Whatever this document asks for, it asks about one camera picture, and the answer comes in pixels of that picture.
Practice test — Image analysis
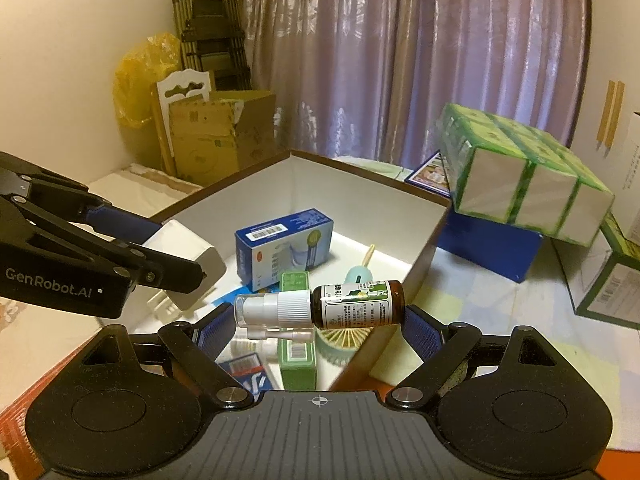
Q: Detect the pale handheld fan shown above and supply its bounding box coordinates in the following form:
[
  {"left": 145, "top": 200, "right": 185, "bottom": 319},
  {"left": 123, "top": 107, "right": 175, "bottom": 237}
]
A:
[{"left": 314, "top": 244, "right": 377, "bottom": 363}]

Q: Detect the green carton box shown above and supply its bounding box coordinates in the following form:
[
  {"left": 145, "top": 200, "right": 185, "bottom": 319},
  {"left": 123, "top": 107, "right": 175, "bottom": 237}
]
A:
[{"left": 277, "top": 271, "right": 318, "bottom": 391}]

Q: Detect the yellow plastic bag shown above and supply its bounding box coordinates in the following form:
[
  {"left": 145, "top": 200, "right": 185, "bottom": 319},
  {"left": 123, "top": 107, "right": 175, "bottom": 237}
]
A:
[{"left": 112, "top": 34, "right": 182, "bottom": 133}]

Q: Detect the pale checkered bed sheet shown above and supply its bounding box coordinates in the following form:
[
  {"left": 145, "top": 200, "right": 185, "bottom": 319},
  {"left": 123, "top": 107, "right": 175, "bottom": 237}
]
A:
[{"left": 370, "top": 240, "right": 640, "bottom": 453}]

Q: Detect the white blanket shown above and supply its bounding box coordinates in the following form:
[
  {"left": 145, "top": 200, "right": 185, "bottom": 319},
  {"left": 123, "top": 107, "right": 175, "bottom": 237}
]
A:
[{"left": 0, "top": 162, "right": 203, "bottom": 351}]

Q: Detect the white product box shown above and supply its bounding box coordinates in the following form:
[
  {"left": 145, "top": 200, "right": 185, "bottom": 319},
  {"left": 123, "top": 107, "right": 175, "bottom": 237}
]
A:
[{"left": 567, "top": 79, "right": 640, "bottom": 241}]

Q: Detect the blue white carton box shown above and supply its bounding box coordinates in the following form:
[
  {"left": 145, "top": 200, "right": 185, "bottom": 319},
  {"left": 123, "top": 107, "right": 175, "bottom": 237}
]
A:
[{"left": 235, "top": 206, "right": 335, "bottom": 293}]

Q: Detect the green white tissue pack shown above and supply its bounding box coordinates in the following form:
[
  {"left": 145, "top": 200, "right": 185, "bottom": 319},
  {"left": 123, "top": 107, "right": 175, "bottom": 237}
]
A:
[{"left": 437, "top": 103, "right": 615, "bottom": 247}]

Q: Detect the brown cardboard box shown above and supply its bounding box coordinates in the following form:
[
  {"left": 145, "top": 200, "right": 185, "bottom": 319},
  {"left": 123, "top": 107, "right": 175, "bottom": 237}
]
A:
[{"left": 167, "top": 91, "right": 277, "bottom": 178}]

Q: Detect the dark folding cart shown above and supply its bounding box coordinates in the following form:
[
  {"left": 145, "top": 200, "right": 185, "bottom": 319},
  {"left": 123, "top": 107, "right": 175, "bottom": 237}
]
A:
[{"left": 172, "top": 0, "right": 253, "bottom": 93}]

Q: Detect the brown spray bottle white cap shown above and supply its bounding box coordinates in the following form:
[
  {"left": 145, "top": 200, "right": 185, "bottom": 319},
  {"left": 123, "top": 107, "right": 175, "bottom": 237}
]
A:
[{"left": 234, "top": 280, "right": 406, "bottom": 343}]

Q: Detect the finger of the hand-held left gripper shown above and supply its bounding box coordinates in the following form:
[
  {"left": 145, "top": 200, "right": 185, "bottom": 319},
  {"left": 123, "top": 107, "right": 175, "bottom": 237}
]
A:
[
  {"left": 0, "top": 152, "right": 163, "bottom": 245},
  {"left": 0, "top": 195, "right": 207, "bottom": 295}
]

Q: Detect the brown storage box white inside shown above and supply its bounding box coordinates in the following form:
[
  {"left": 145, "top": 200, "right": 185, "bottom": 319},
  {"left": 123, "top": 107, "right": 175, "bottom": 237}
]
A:
[{"left": 150, "top": 149, "right": 453, "bottom": 392}]

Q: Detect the pink curtain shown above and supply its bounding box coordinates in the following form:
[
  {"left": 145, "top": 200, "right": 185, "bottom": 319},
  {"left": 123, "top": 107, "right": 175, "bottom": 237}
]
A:
[{"left": 239, "top": 0, "right": 593, "bottom": 166}]

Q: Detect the dark green carton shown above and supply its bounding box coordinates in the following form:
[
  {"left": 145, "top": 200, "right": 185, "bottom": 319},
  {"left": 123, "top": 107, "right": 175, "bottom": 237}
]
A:
[{"left": 574, "top": 212, "right": 640, "bottom": 331}]

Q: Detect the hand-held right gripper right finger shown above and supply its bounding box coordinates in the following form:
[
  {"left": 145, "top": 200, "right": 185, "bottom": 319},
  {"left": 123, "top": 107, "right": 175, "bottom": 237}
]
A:
[{"left": 386, "top": 305, "right": 576, "bottom": 407}]

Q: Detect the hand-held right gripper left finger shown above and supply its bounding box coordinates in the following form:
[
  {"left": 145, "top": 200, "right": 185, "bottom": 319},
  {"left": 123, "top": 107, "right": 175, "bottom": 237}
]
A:
[{"left": 65, "top": 305, "right": 256, "bottom": 408}]

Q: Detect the red printed cardboard sheet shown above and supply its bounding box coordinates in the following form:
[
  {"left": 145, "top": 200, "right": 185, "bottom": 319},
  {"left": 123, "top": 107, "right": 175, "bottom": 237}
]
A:
[{"left": 0, "top": 340, "right": 401, "bottom": 476}]

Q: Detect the white charger adapter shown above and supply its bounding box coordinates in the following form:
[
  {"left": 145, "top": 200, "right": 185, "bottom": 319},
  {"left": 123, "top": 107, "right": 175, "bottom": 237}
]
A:
[{"left": 142, "top": 219, "right": 227, "bottom": 311}]

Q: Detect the blue white tube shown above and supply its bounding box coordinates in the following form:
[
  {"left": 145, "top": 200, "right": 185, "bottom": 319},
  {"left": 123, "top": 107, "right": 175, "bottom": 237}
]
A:
[{"left": 217, "top": 355, "right": 273, "bottom": 393}]

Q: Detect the large blue box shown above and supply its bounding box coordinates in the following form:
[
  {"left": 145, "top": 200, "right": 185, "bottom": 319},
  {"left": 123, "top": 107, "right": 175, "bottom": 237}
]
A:
[{"left": 404, "top": 152, "right": 545, "bottom": 283}]

